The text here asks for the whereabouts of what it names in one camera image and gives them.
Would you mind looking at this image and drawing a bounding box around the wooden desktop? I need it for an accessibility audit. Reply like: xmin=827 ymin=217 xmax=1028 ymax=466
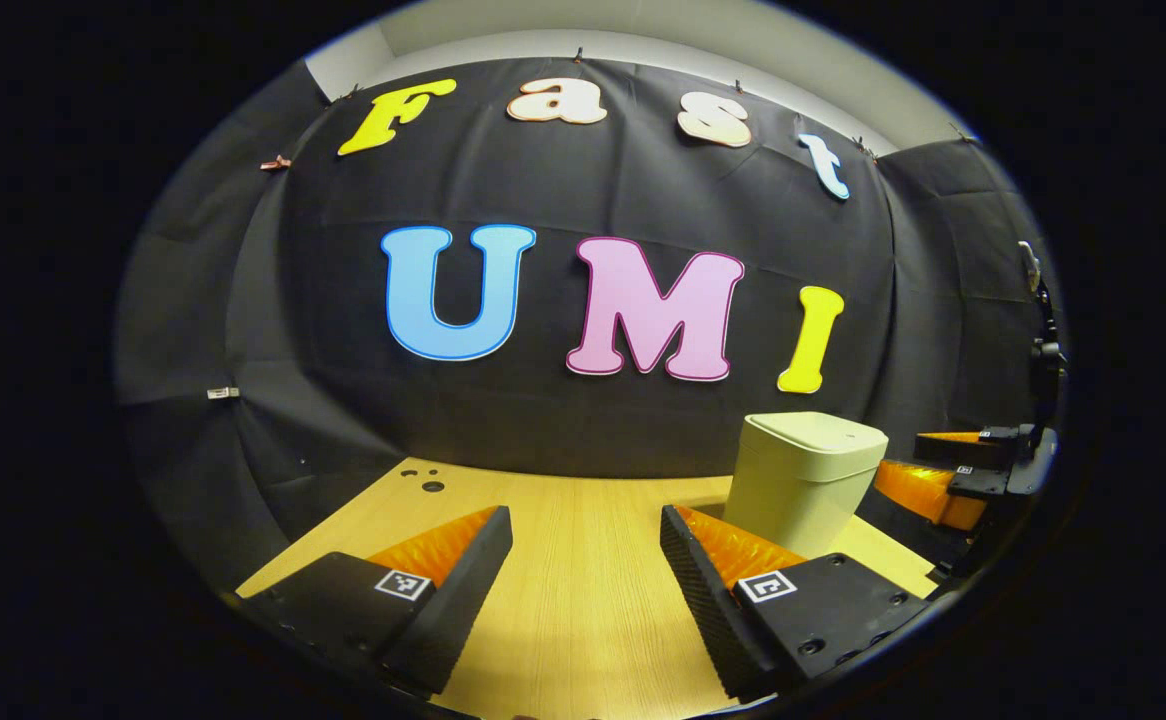
xmin=235 ymin=458 xmax=939 ymax=720

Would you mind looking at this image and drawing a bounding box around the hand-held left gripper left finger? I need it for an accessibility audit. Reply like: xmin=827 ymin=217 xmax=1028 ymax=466
xmin=241 ymin=505 xmax=514 ymax=699

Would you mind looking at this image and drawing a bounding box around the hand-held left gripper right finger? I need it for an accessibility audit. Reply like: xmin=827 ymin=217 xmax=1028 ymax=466
xmin=659 ymin=503 xmax=934 ymax=703

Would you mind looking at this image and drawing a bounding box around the pale green desktop garbage bin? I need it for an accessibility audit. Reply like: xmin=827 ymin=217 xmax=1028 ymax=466
xmin=723 ymin=411 xmax=890 ymax=559

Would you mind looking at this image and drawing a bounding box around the black backdrop cloth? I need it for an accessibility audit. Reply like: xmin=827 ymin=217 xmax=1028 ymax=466
xmin=113 ymin=57 xmax=1064 ymax=591

